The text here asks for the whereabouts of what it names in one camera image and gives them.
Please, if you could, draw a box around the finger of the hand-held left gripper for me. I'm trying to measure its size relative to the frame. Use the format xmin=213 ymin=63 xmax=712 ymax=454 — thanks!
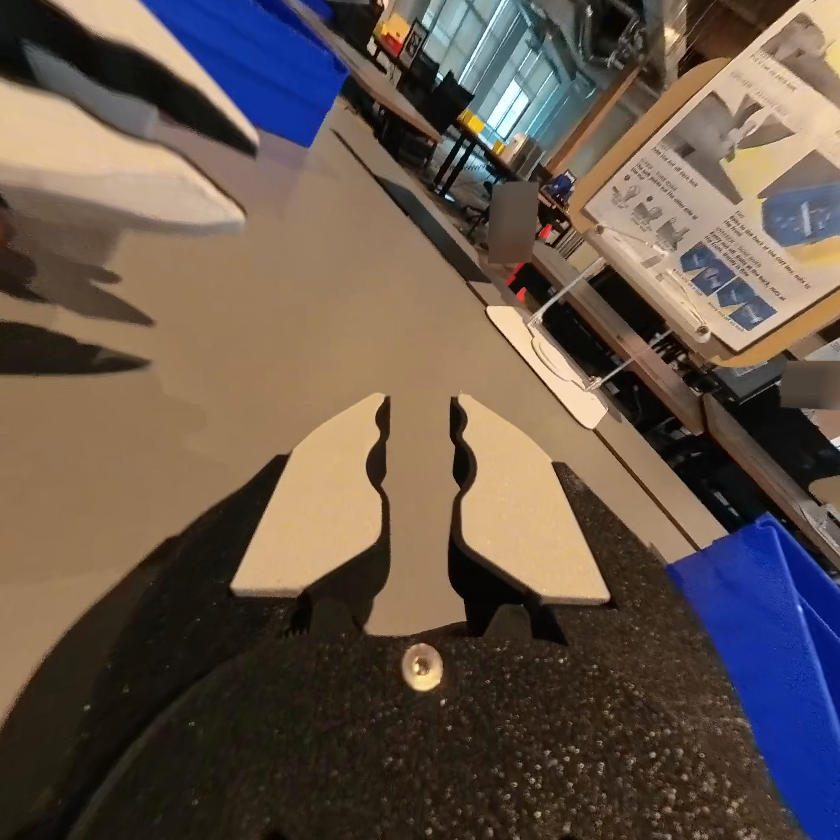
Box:
xmin=0 ymin=0 xmax=261 ymax=158
xmin=0 ymin=79 xmax=248 ymax=240

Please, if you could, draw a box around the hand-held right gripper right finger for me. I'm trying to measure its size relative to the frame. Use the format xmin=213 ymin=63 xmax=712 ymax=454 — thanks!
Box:
xmin=449 ymin=392 xmax=613 ymax=611

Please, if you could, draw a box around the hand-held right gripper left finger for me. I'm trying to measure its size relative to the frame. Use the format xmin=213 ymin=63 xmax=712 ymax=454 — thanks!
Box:
xmin=230 ymin=392 xmax=391 ymax=602

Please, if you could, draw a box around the large blue plastic bin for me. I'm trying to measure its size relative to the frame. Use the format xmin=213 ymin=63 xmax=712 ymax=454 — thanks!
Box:
xmin=145 ymin=0 xmax=349 ymax=148

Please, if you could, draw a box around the long wooden desk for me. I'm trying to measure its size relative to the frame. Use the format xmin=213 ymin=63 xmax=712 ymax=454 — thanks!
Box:
xmin=309 ymin=20 xmax=526 ymax=198

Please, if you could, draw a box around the beige chair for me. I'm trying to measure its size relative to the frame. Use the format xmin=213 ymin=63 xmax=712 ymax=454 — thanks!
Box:
xmin=489 ymin=182 xmax=542 ymax=270

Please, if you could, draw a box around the deep blue plastic crate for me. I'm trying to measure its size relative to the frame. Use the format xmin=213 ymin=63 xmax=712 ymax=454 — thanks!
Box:
xmin=667 ymin=515 xmax=840 ymax=840

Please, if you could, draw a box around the black desk inset panel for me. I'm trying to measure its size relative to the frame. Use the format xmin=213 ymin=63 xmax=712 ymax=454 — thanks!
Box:
xmin=374 ymin=171 xmax=493 ymax=283

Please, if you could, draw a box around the black office chair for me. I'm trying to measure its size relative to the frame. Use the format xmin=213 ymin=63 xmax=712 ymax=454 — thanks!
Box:
xmin=418 ymin=69 xmax=476 ymax=135

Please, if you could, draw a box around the white base document stand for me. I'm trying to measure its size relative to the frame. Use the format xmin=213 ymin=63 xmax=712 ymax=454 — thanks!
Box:
xmin=486 ymin=0 xmax=840 ymax=431

